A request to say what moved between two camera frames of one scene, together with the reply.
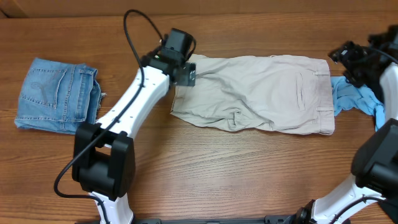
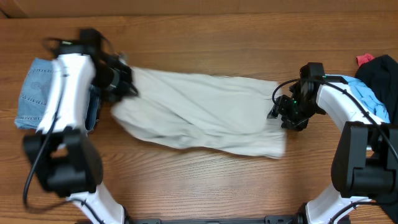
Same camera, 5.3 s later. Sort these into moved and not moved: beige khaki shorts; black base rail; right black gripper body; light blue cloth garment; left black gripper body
Moved: left black gripper body; beige khaki shorts; right black gripper body
Not moved: light blue cloth garment; black base rail
